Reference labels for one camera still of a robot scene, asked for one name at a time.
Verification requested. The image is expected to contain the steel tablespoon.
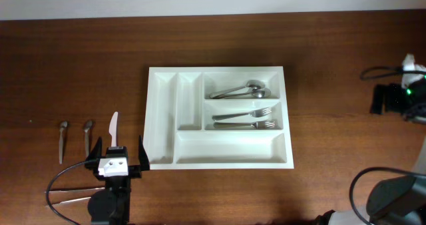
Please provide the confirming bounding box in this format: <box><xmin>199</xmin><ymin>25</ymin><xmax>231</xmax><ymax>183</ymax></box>
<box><xmin>214</xmin><ymin>88</ymin><xmax>271</xmax><ymax>99</ymax></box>
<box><xmin>209</xmin><ymin>80</ymin><xmax>265</xmax><ymax>99</ymax></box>

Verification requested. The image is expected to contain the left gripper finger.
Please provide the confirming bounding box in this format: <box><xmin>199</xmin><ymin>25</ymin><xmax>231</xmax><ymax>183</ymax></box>
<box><xmin>138</xmin><ymin>135</ymin><xmax>150</xmax><ymax>171</ymax></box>
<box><xmin>86</xmin><ymin>137</ymin><xmax>103</xmax><ymax>160</ymax></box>

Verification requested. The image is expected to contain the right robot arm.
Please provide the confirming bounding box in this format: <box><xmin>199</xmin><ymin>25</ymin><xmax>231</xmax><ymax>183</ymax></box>
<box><xmin>310</xmin><ymin>62</ymin><xmax>425</xmax><ymax>224</ymax></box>

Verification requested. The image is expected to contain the small steel teaspoon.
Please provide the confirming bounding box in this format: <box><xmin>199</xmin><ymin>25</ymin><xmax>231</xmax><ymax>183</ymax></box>
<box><xmin>83</xmin><ymin>120</ymin><xmax>94</xmax><ymax>156</ymax></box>
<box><xmin>59</xmin><ymin>121</ymin><xmax>68</xmax><ymax>164</ymax></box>

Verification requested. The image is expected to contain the steel fork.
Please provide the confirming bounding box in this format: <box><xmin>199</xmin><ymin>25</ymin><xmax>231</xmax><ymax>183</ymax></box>
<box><xmin>213</xmin><ymin>120</ymin><xmax>278</xmax><ymax>130</ymax></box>
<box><xmin>212</xmin><ymin>107</ymin><xmax>272</xmax><ymax>121</ymax></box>

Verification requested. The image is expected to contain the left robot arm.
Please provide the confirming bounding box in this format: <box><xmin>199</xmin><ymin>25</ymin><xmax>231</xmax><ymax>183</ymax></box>
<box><xmin>85</xmin><ymin>136</ymin><xmax>150</xmax><ymax>225</ymax></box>

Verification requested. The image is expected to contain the right small steel teaspoon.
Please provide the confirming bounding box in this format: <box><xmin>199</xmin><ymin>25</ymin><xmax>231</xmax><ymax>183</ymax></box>
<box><xmin>83</xmin><ymin>120</ymin><xmax>94</xmax><ymax>156</ymax></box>

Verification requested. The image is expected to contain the white plastic knife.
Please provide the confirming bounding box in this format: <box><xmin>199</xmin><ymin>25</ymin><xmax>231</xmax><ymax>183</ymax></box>
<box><xmin>108</xmin><ymin>112</ymin><xmax>118</xmax><ymax>147</ymax></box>

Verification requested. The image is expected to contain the left small steel teaspoon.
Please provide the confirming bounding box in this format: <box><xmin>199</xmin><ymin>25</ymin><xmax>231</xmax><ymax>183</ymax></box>
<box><xmin>59</xmin><ymin>121</ymin><xmax>68</xmax><ymax>164</ymax></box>

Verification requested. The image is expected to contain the white plastic cutlery tray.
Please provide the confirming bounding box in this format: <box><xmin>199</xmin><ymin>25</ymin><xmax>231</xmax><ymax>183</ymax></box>
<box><xmin>143</xmin><ymin>67</ymin><xmax>294</xmax><ymax>170</ymax></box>

